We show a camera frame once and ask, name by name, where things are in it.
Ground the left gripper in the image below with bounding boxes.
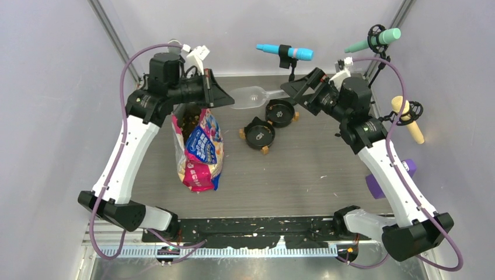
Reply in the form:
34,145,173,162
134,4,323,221
168,68,234,109

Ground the colourful pet food bag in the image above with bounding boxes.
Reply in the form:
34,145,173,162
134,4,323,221
171,103,224,193

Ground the green microphone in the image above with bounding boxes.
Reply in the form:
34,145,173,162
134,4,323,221
344,28,402,53

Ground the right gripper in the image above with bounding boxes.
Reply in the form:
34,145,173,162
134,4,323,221
280,68,350,123

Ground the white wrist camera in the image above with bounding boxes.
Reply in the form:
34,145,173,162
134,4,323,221
182,44,210,75
330,57,353,91

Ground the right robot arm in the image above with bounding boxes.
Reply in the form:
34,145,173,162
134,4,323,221
281,68,454,262

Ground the clear plastic scoop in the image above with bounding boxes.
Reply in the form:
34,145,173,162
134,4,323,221
228,86,289,110

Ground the yellow microphone tripod stand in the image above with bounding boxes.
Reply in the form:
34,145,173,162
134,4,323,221
378,101,424,126

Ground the round silver microphone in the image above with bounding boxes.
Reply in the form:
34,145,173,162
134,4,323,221
168,39,182,46

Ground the yellow microphone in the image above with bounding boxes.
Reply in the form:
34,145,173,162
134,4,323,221
391,96,425,145

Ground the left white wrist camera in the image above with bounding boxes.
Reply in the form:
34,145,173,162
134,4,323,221
182,44,210,75

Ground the black pet bowl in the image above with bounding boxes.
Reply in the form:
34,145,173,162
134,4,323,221
239,117,276,155
265,99,299,128

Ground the near black pet bowl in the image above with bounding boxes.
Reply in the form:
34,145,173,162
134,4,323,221
239,117,276,155

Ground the purple metronome box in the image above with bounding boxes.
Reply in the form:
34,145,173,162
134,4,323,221
365,159,417,200

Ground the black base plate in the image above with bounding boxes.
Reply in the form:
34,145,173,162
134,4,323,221
159,216,356,249

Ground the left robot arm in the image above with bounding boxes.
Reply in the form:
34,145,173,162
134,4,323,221
78,52,234,242

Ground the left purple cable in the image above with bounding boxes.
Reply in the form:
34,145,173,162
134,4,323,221
89,43,208,265

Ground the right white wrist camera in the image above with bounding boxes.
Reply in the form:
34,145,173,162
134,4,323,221
330,57,353,91

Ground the far black pet bowl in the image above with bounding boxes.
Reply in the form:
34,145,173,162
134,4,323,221
265,99,299,128

